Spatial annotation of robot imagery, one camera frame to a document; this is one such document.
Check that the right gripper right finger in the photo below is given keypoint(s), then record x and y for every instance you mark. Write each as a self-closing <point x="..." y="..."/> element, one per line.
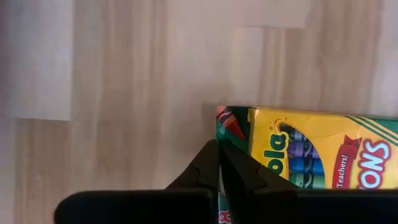
<point x="242" y="180"/>

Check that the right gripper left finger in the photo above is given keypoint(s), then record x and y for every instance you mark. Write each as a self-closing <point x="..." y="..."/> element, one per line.
<point x="202" y="174"/>

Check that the yellow Crayola crayon box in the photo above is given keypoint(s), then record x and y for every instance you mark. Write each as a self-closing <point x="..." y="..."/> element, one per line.
<point x="326" y="140"/>

